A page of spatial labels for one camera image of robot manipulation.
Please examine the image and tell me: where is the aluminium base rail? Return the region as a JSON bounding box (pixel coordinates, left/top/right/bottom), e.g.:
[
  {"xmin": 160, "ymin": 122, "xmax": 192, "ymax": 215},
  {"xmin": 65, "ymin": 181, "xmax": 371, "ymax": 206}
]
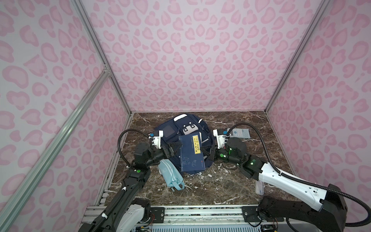
[{"xmin": 76, "ymin": 204, "xmax": 334, "ymax": 232}]

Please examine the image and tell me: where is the aluminium corner post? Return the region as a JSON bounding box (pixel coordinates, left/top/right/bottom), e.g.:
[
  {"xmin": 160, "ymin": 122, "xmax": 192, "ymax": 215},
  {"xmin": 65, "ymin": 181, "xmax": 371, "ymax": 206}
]
[
  {"xmin": 264, "ymin": 0, "xmax": 333, "ymax": 115},
  {"xmin": 70, "ymin": 0, "xmax": 132, "ymax": 116}
]

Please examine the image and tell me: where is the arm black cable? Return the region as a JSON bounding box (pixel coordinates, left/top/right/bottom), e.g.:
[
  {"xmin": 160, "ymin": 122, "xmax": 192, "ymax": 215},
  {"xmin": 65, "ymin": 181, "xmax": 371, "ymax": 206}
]
[
  {"xmin": 227, "ymin": 123, "xmax": 371, "ymax": 227},
  {"xmin": 86, "ymin": 129, "xmax": 150, "ymax": 232}
]

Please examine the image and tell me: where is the teal pencil case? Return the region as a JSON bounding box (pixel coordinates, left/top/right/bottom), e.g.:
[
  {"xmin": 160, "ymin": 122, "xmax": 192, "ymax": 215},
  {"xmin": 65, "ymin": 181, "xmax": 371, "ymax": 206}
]
[{"xmin": 158, "ymin": 159, "xmax": 185, "ymax": 191}]

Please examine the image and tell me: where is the right aluminium corner post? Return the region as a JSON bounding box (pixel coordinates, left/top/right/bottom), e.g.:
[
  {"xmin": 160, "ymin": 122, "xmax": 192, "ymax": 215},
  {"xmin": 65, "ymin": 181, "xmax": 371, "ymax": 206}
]
[{"xmin": 264, "ymin": 0, "xmax": 333, "ymax": 115}]

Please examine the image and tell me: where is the navy blue backpack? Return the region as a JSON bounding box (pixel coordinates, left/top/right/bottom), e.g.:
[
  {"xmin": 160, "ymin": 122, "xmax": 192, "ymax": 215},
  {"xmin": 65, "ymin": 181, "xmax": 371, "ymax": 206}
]
[{"xmin": 154, "ymin": 113, "xmax": 214, "ymax": 168}]

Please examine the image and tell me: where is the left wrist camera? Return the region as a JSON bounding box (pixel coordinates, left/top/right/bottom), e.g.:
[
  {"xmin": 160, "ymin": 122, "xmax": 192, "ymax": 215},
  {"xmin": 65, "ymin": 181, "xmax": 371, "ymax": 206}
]
[{"xmin": 149, "ymin": 130, "xmax": 164, "ymax": 149}]

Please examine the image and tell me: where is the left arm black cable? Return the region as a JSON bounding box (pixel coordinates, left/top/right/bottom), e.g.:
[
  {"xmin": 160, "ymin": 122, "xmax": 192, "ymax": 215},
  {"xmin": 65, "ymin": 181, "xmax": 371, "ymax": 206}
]
[{"xmin": 86, "ymin": 129, "xmax": 150, "ymax": 232}]

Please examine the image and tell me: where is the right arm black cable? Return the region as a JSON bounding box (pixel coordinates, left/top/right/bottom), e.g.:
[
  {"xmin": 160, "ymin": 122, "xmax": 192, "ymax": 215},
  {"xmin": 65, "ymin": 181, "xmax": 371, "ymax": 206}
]
[{"xmin": 227, "ymin": 123, "xmax": 371, "ymax": 227}]

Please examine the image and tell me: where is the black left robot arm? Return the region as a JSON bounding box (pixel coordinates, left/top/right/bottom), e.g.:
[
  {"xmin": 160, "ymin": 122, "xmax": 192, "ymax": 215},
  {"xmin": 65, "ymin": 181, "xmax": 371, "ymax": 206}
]
[{"xmin": 79, "ymin": 142, "xmax": 181, "ymax": 232}]

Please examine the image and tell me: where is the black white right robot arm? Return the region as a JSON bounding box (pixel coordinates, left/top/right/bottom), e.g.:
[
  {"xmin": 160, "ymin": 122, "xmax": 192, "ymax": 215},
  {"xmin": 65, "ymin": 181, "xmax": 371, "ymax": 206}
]
[{"xmin": 195, "ymin": 138, "xmax": 347, "ymax": 232}]

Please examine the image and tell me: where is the light blue calculator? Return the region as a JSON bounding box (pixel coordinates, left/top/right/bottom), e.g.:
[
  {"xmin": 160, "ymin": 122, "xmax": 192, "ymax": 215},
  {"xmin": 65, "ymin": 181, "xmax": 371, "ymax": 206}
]
[{"xmin": 231, "ymin": 128, "xmax": 251, "ymax": 139}]

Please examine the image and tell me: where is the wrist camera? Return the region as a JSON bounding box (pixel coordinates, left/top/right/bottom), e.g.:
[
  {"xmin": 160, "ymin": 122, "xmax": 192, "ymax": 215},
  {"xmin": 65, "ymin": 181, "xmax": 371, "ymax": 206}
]
[
  {"xmin": 213, "ymin": 129, "xmax": 228, "ymax": 149},
  {"xmin": 149, "ymin": 130, "xmax": 164, "ymax": 149}
]

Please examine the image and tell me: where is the left diagonal aluminium strut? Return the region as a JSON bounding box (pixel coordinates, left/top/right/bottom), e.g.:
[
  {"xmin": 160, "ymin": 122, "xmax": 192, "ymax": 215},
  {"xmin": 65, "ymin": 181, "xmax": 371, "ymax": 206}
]
[{"xmin": 1, "ymin": 71, "xmax": 110, "ymax": 232}]

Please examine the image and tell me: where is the left aluminium corner post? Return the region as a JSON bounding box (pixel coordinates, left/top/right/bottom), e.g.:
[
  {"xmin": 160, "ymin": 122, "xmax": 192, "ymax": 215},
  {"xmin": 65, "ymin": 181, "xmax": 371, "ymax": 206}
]
[{"xmin": 70, "ymin": 0, "xmax": 132, "ymax": 116}]

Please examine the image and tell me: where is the blue book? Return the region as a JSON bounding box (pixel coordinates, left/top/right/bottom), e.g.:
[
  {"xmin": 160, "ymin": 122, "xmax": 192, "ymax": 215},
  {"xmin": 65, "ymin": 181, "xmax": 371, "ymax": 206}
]
[{"xmin": 179, "ymin": 132, "xmax": 206, "ymax": 174}]

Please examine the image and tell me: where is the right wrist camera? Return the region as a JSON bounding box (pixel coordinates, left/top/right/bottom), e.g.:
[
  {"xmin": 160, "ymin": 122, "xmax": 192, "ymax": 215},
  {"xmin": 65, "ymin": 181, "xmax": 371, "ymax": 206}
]
[{"xmin": 213, "ymin": 129, "xmax": 228, "ymax": 149}]

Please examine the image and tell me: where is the clear plastic ruler case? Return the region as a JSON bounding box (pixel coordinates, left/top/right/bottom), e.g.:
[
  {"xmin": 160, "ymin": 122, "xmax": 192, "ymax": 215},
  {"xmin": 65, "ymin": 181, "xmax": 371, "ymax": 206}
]
[{"xmin": 255, "ymin": 181, "xmax": 264, "ymax": 196}]

